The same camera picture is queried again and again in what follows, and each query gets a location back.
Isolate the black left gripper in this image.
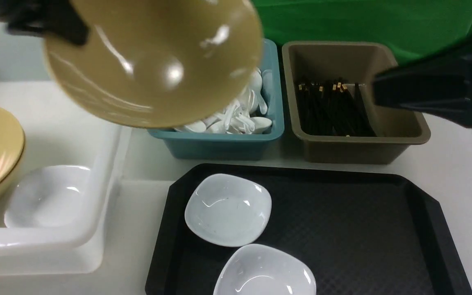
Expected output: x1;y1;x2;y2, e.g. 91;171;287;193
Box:
0;0;89;46

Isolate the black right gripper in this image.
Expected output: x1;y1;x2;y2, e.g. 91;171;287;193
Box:
372;33;472;129

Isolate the yellow noodle bowl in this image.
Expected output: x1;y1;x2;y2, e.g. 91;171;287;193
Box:
43;0;263;129

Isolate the white square dish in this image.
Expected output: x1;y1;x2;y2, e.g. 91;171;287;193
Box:
184;173;272;247
213;243;317;295

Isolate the green cloth backdrop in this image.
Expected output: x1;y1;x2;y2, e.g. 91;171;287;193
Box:
253;0;472;63

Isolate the gold tipped chopstick centre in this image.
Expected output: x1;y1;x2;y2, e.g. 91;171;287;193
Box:
332;78;376;137

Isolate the gold tipped chopstick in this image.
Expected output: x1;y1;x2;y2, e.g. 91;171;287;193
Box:
296;82;313;135
332;78;376;137

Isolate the brown plastic bin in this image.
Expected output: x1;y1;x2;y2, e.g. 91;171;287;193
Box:
281;41;431;165

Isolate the gold tipped chopstick far left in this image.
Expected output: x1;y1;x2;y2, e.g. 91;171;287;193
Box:
296;82;313;135

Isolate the teal plastic bin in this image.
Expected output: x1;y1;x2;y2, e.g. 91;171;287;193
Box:
148;39;285;161

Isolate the white dish in tub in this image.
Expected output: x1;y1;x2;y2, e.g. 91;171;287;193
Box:
4;166;91;228

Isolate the black serving tray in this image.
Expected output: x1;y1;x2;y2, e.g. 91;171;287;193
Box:
145;163;472;295

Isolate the white spoon front right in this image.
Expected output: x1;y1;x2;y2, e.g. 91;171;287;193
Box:
250;116;273;134

